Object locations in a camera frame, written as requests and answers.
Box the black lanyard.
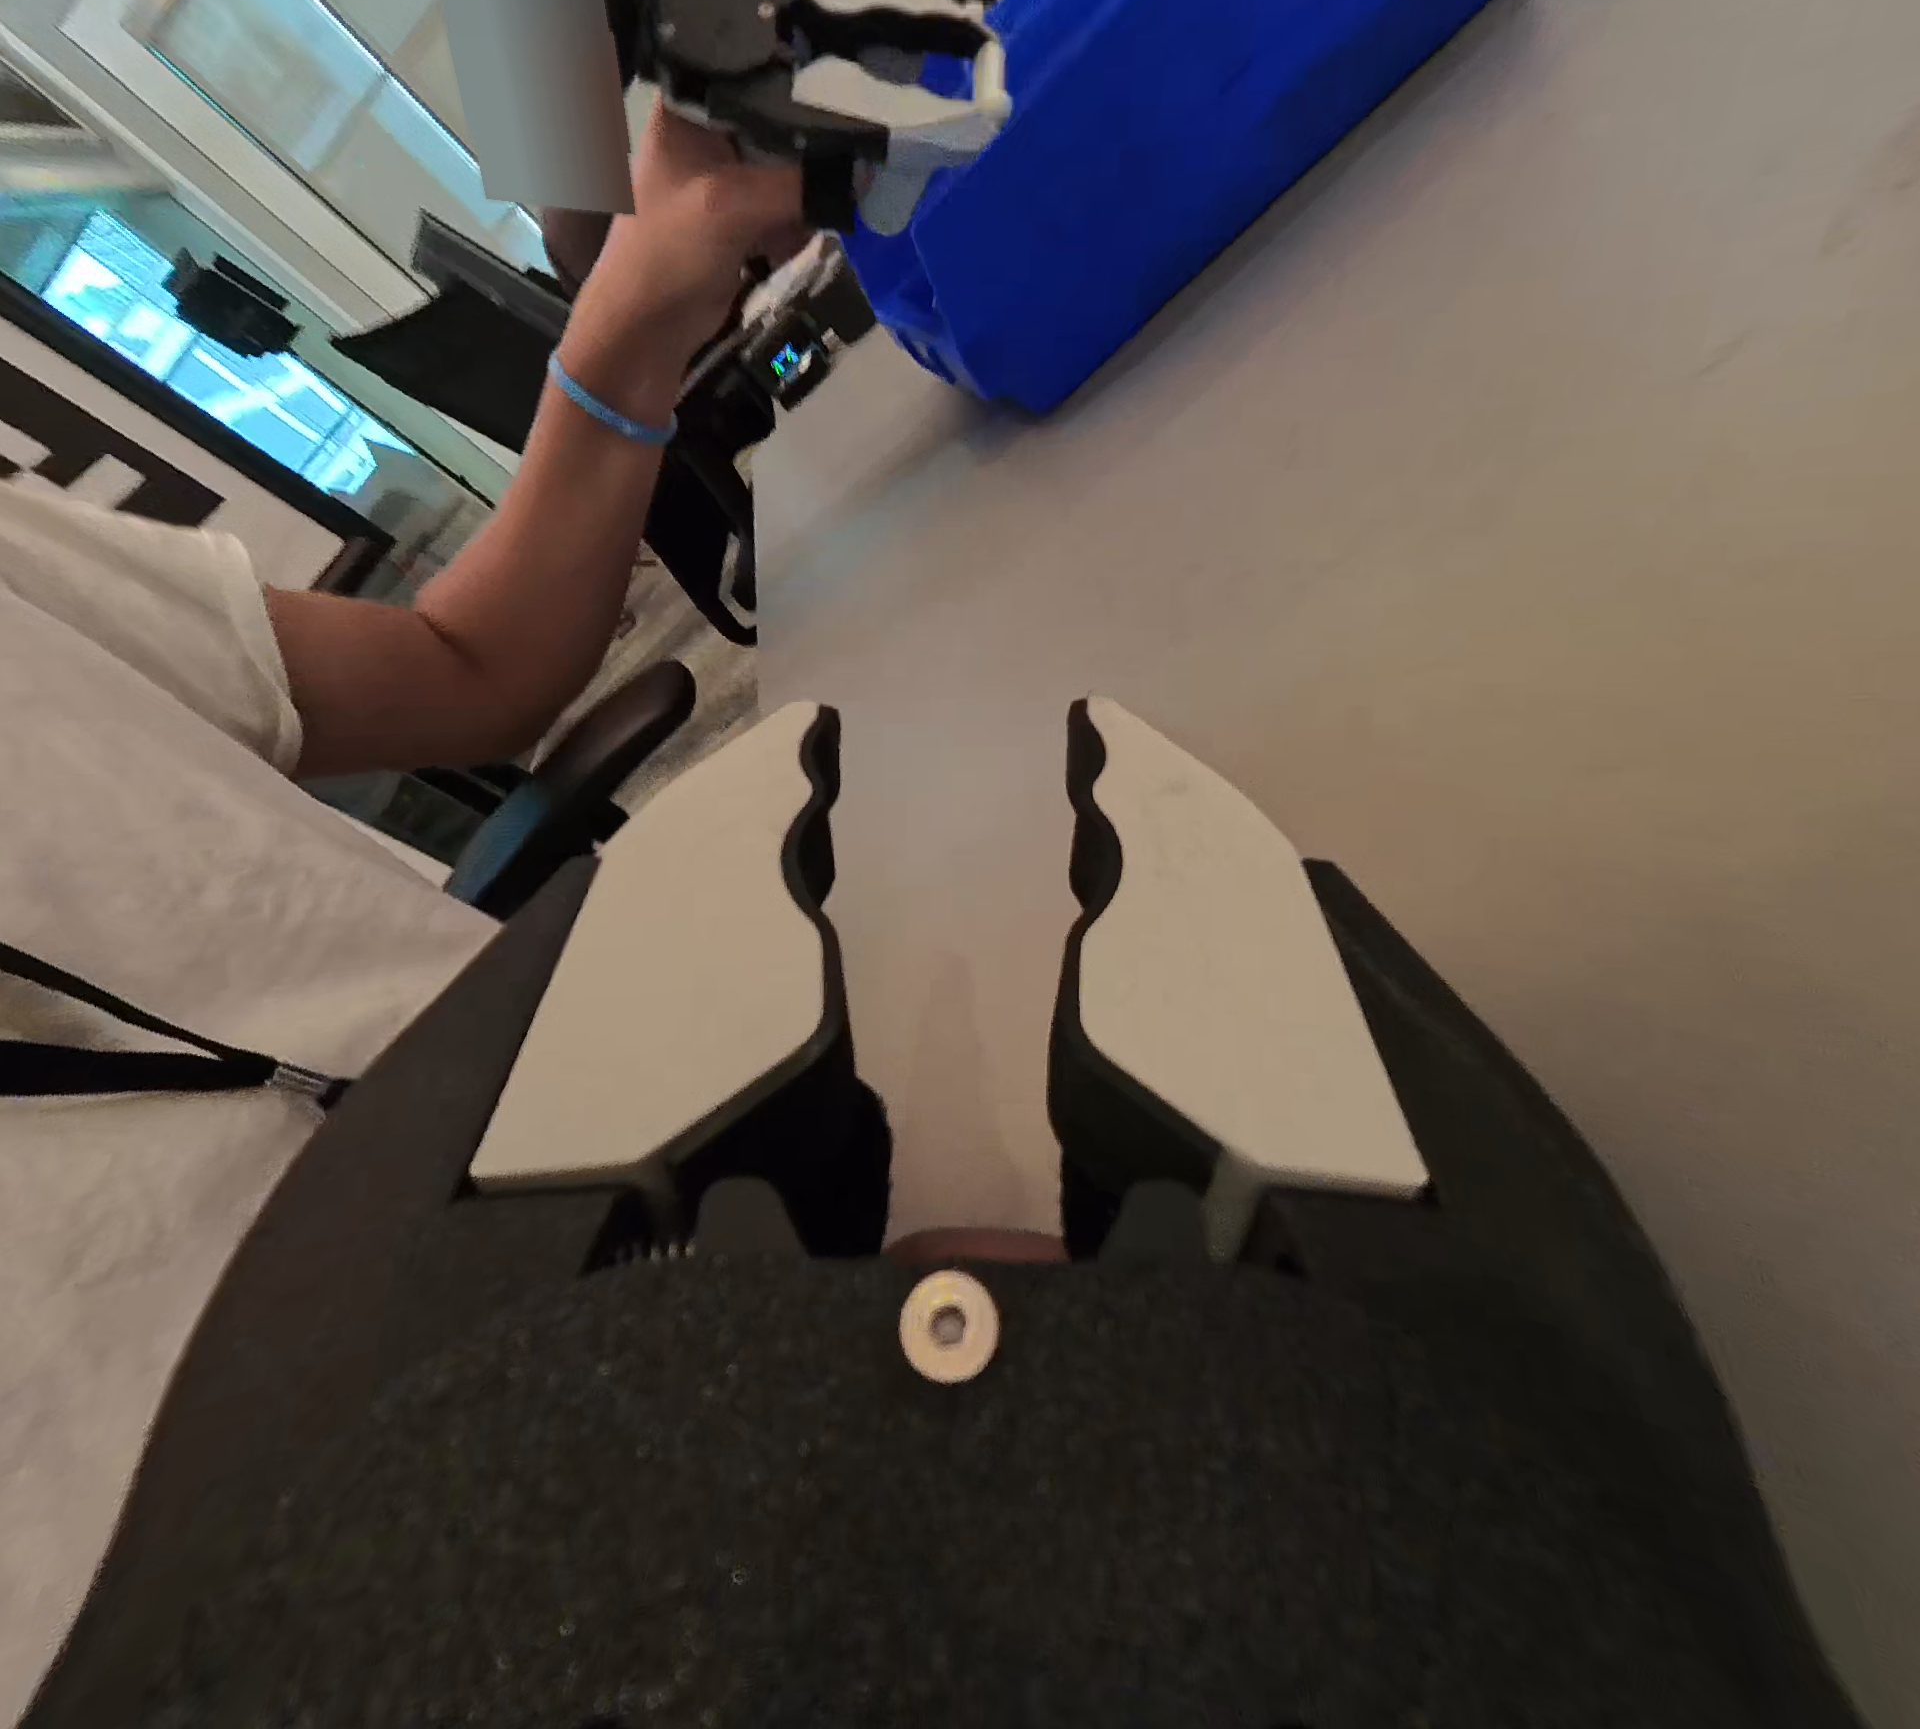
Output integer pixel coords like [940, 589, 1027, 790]
[0, 938, 357, 1114]

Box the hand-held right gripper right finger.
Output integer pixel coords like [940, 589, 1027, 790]
[1045, 695, 1433, 1267]

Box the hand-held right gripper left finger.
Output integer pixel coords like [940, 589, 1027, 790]
[464, 700, 901, 1259]

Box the person's left hand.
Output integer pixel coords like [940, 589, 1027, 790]
[557, 101, 824, 429]

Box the black framed marker sign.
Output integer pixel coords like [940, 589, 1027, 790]
[0, 281, 399, 595]

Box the blue plastic bin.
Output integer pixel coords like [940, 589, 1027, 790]
[839, 0, 1536, 421]

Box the person's left forearm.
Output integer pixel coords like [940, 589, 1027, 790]
[257, 386, 708, 781]

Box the black box fixture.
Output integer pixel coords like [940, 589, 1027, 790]
[162, 248, 306, 359]

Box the blue wristband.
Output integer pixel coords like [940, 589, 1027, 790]
[544, 353, 681, 450]

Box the black curved frame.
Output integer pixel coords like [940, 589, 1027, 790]
[641, 378, 762, 648]

